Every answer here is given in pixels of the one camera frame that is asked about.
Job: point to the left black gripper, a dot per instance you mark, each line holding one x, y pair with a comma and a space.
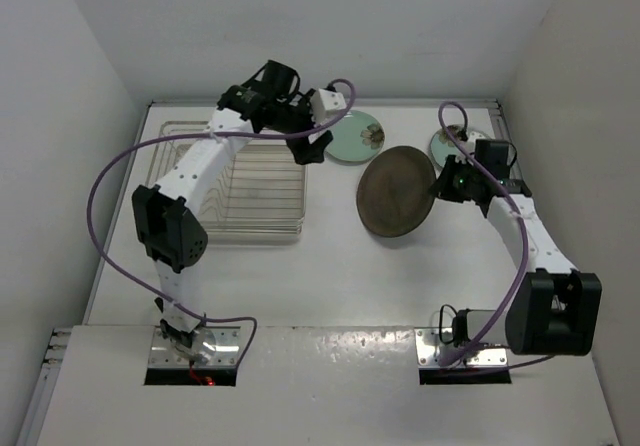
305, 151

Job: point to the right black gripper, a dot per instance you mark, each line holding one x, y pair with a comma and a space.
441, 188

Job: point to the brown plate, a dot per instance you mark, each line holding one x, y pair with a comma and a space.
392, 196

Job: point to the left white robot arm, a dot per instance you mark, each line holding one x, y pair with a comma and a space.
166, 213

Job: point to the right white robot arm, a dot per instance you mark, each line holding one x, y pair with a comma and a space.
551, 307

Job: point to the green floral plate right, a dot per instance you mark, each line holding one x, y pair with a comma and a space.
441, 145

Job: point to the green floral plate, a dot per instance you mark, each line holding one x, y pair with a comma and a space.
441, 145
357, 138

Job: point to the green floral plate left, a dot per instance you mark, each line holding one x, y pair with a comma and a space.
357, 138

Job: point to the white front cover board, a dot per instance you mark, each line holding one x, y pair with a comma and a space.
317, 386

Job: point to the aluminium frame rail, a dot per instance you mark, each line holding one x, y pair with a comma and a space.
501, 131

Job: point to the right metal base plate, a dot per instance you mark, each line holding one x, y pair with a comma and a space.
430, 349

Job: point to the metal base plate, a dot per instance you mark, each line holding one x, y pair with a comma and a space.
430, 349
212, 348

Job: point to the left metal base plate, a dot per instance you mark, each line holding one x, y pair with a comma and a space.
212, 348

